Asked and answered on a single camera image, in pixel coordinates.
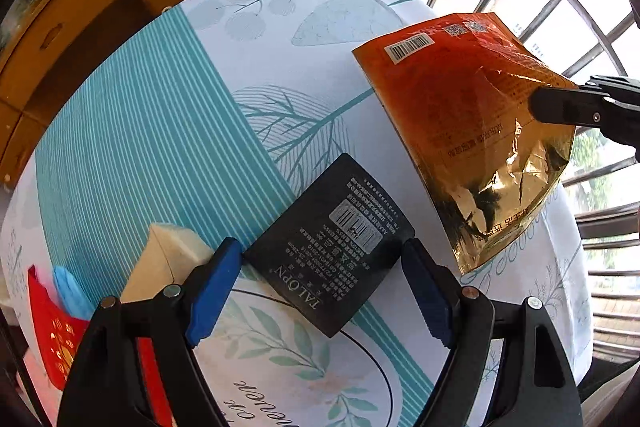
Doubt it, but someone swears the red gold gift bag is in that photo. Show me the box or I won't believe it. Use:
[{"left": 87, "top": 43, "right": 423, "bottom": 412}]
[{"left": 27, "top": 265, "right": 176, "bottom": 426}]

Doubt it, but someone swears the blue face mask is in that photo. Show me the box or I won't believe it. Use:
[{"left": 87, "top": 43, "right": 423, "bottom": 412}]
[{"left": 53, "top": 265, "right": 96, "bottom": 321}]

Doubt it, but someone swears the black TALOPN packet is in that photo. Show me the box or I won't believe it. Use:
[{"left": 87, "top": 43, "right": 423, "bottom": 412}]
[{"left": 245, "top": 153, "right": 416, "bottom": 338}]

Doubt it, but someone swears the teal white patterned tablecloth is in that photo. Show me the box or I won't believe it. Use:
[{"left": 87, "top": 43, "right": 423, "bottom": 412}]
[{"left": 1, "top": 0, "right": 592, "bottom": 426}]

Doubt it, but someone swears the beige small box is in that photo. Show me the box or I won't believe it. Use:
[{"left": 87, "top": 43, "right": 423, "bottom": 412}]
[{"left": 119, "top": 223, "right": 214, "bottom": 303}]

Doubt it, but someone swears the orange gold foil pouch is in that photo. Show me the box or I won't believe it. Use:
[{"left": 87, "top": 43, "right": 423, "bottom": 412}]
[{"left": 352, "top": 13, "right": 576, "bottom": 273}]

